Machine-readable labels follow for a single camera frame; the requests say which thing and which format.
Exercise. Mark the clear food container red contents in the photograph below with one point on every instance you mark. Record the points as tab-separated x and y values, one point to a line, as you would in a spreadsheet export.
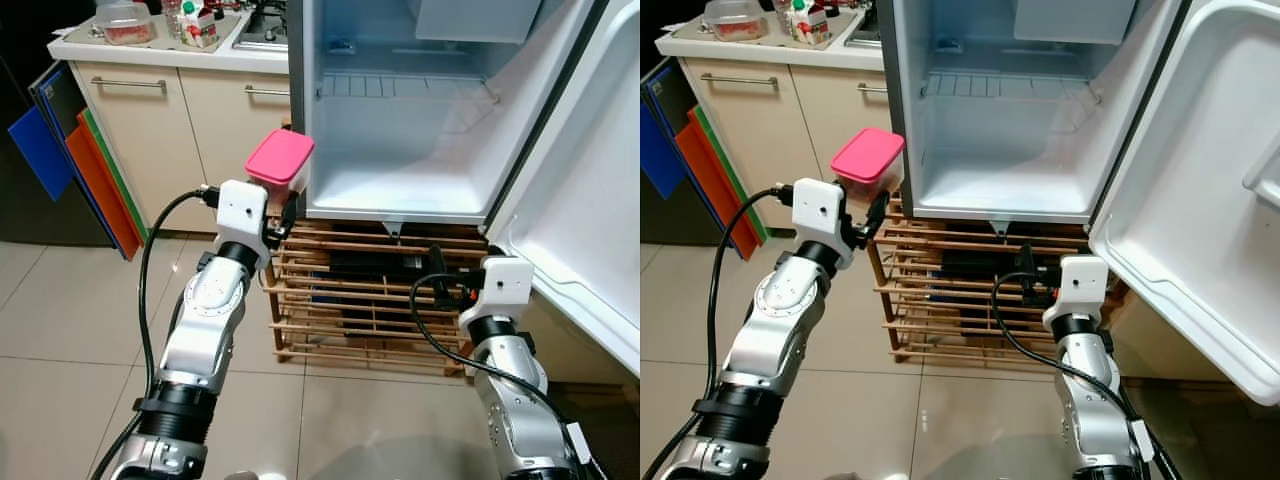
125	25
735	22

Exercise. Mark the steel gas stove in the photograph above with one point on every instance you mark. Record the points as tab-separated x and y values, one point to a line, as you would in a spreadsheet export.
262	25
863	25

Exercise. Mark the pink lidded food container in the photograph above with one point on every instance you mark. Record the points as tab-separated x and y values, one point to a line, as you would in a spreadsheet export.
280	155
868	155

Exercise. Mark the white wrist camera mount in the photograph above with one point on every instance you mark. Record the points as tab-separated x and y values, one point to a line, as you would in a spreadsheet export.
500	285
1080	285
818	215
238	215

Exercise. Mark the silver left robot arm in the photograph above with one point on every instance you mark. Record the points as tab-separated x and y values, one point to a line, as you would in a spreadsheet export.
205	320
775	320

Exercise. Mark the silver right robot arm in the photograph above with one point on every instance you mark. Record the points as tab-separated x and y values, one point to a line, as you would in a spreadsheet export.
1095	400
520	400

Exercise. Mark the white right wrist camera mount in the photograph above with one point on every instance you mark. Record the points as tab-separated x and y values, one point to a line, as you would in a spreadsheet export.
1080	285
500	285

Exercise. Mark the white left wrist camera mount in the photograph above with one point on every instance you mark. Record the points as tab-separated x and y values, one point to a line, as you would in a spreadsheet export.
238	215
818	215

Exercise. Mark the black box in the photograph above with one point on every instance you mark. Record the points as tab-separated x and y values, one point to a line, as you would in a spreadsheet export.
980	263
375	265

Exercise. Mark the blue board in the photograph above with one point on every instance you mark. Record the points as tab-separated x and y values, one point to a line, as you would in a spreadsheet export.
38	150
658	150

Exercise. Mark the white freezer compartment flap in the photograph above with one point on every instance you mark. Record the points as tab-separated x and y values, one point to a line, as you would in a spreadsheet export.
1075	18
480	18

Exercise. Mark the white red drink carton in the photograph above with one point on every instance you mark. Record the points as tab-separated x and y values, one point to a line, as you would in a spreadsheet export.
200	25
810	22

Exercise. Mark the clear plastic bottle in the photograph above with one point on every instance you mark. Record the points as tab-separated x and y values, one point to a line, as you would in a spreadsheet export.
782	15
171	18

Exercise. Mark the orange board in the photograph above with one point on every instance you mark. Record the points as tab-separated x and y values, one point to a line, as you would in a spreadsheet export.
100	190
715	190

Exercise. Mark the small steel fridge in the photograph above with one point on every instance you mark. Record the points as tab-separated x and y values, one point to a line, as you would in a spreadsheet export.
400	170
1000	170

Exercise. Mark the green board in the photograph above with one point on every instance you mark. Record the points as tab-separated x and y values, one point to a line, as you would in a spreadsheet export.
742	190
122	185

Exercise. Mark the wooden wine rack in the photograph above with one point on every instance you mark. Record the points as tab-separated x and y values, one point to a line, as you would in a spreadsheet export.
350	320
950	320

